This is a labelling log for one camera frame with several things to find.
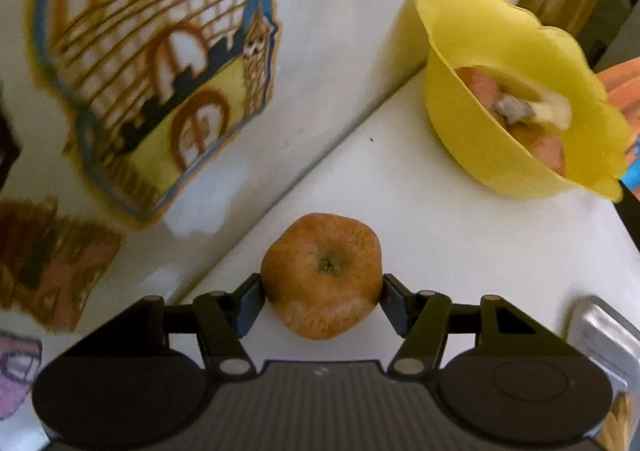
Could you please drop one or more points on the metal tray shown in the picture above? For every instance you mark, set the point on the metal tray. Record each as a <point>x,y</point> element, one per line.
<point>605,336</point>

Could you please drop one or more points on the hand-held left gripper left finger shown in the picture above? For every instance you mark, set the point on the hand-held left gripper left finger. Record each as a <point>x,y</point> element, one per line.
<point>250,303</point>

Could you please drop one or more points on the red apple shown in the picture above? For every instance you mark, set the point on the red apple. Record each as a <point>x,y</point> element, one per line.
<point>545,151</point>

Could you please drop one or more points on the group of coloured house drawings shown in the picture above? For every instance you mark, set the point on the group of coloured house drawings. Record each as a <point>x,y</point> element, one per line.
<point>150,56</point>

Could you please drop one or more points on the orange-yellow apple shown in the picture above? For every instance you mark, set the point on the orange-yellow apple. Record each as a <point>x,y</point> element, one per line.
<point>320,281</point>

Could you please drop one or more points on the white tablecloth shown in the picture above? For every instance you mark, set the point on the white tablecloth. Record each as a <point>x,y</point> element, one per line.
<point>450,241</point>

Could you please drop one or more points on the small red fruit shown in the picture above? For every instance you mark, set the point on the small red fruit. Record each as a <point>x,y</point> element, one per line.
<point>477,86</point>

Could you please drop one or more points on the yellow scalloped plastic bowl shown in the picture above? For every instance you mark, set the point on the yellow scalloped plastic bowl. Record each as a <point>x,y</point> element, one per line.
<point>465,141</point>

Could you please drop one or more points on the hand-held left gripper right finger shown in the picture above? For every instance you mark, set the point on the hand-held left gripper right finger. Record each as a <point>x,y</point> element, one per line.
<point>392,303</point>

